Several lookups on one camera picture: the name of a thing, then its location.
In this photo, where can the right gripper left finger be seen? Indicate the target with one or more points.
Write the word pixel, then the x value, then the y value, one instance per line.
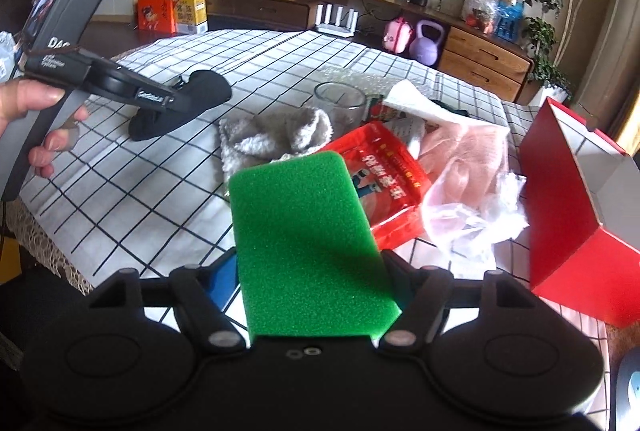
pixel 202 293

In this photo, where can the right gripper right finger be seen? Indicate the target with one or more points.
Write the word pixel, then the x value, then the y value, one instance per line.
pixel 421 295

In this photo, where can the pink bubble wrap bag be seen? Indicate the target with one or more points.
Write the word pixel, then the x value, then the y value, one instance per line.
pixel 475 200

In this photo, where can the red plastic snack bag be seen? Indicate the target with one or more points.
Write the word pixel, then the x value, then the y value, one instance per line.
pixel 389 182

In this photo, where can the green foam sponge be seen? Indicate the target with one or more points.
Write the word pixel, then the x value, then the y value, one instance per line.
pixel 308 263

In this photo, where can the white fluffy towel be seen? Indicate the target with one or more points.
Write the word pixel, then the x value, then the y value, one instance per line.
pixel 271 137

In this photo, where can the clear bubble wrap sheet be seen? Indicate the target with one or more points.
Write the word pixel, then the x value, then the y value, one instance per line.
pixel 373 84

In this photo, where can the person's left hand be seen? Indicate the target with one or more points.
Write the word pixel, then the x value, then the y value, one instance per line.
pixel 22 96

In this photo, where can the orange gift box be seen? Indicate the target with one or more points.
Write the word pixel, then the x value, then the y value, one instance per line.
pixel 157 16

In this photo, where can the yellow gift box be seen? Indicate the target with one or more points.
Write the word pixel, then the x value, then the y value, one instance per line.
pixel 190 17

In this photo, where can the white checkered tablecloth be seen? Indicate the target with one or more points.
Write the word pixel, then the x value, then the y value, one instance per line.
pixel 129 213

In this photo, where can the red cardboard box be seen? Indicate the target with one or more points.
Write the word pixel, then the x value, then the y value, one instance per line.
pixel 582 204

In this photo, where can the white printed paper sheet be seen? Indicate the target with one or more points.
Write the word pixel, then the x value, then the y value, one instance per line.
pixel 405 97

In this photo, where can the clear glass cup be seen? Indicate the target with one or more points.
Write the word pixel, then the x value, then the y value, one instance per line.
pixel 343 103

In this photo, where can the purple kettlebell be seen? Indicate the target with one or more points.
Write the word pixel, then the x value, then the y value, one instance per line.
pixel 423 49

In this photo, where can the wooden tv sideboard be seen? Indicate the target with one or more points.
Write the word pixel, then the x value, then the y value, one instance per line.
pixel 495 65

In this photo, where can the pink toy case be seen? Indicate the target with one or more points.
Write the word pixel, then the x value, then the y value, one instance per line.
pixel 397 35

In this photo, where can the white wifi router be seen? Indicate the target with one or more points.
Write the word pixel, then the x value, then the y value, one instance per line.
pixel 335 20

